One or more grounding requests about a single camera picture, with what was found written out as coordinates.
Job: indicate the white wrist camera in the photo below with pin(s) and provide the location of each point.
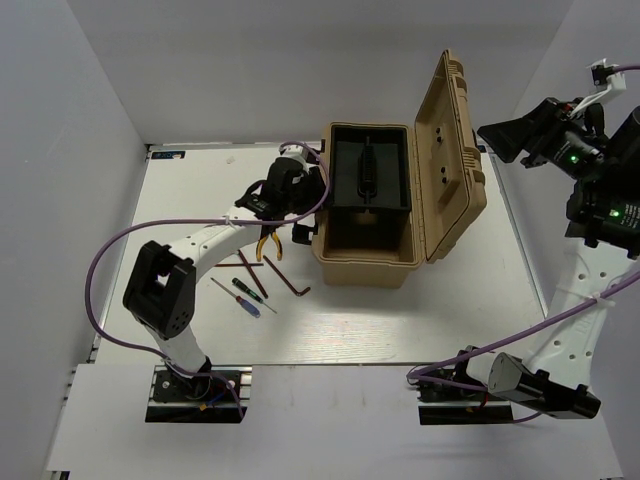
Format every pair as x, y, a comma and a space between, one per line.
303, 154
608, 82

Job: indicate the tan plastic toolbox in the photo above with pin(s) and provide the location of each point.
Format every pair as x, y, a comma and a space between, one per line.
447, 188

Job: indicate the green black screwdriver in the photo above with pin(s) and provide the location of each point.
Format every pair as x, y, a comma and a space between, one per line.
252, 294

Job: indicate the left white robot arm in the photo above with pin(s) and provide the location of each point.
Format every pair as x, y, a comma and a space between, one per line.
161, 291

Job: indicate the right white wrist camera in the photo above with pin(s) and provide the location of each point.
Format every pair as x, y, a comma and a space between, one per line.
608, 82

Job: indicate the large dark hex key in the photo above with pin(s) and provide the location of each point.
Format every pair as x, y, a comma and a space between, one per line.
285, 279

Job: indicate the red blue screwdriver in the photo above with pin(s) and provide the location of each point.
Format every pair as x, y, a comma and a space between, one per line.
243, 303

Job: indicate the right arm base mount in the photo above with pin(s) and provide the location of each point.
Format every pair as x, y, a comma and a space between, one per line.
456, 400

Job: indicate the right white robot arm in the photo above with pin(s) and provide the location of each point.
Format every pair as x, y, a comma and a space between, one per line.
601, 248

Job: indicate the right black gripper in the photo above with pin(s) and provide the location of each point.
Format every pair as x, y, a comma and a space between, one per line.
534, 131

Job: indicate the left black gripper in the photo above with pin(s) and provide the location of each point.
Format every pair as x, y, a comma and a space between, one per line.
315, 195

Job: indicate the black toolbox inner tray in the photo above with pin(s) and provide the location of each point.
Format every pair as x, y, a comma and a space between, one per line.
369, 169

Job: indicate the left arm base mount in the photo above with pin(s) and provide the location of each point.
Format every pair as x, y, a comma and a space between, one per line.
177, 400

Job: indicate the bent brown hex key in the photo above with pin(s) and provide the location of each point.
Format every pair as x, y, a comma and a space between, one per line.
239, 265

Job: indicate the long brown hex key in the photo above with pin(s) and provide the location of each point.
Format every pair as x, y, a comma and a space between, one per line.
253, 275

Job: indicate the blue label sticker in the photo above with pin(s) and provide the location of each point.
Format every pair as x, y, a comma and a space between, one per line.
167, 155

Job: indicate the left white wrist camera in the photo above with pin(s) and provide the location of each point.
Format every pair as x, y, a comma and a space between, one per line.
303, 154

